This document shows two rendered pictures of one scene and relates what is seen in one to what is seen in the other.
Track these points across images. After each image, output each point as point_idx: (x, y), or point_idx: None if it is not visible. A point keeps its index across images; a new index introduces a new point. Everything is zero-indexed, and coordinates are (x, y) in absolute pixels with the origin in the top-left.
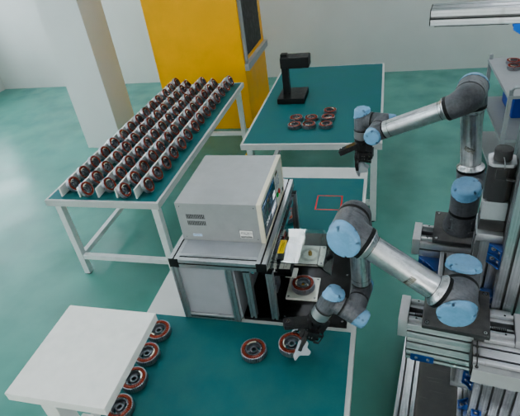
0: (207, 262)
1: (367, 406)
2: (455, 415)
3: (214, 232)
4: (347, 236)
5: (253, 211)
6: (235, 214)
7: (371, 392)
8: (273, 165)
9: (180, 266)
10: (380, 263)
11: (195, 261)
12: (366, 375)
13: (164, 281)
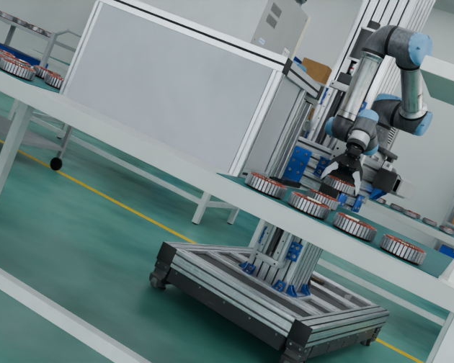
0: (305, 73)
1: (210, 338)
2: (281, 298)
3: (272, 42)
4: (431, 44)
5: (303, 24)
6: (295, 22)
7: (194, 328)
8: None
9: (288, 74)
10: (421, 76)
11: (300, 69)
12: (172, 317)
13: (138, 138)
